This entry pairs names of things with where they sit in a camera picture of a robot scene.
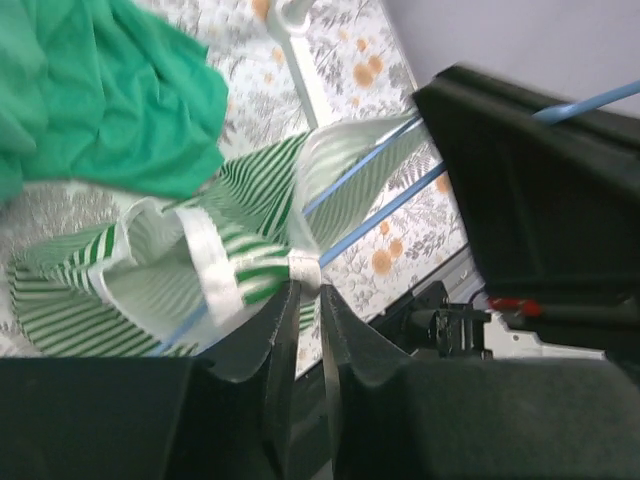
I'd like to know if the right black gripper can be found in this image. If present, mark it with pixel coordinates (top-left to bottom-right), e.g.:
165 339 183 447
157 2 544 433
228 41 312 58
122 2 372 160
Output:
413 65 639 360

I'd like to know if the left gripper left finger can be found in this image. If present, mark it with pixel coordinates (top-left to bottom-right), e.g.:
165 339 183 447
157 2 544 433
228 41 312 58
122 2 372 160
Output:
154 282 300 479

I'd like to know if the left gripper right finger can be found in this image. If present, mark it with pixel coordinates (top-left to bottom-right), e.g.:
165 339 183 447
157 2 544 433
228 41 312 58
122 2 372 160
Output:
319 282 481 480

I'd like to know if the blue wire hanger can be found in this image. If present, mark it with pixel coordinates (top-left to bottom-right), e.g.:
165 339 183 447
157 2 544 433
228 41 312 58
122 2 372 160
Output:
151 80 639 356

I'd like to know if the floral table cloth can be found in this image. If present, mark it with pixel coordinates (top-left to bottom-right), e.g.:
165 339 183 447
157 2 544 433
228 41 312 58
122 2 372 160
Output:
1 1 464 357

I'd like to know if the white clothes rack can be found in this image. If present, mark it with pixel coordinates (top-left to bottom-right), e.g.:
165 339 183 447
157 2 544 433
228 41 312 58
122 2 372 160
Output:
266 0 333 129

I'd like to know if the green white striped tank top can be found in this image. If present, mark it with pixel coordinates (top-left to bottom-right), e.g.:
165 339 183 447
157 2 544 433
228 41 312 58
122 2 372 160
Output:
7 113 425 356

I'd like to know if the solid green tank top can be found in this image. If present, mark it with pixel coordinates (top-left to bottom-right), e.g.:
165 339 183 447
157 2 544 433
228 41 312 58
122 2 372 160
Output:
1 1 228 200

